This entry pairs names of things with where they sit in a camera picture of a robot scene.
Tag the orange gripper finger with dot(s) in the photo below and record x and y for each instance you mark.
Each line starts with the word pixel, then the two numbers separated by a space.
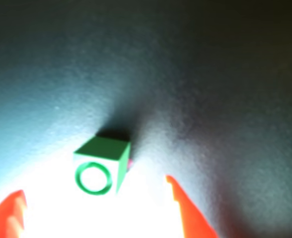
pixel 193 220
pixel 4 218

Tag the green cube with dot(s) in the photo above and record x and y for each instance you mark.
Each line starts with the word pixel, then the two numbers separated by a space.
pixel 103 151

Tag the pink block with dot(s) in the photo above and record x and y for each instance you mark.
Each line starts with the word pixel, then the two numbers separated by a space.
pixel 130 163

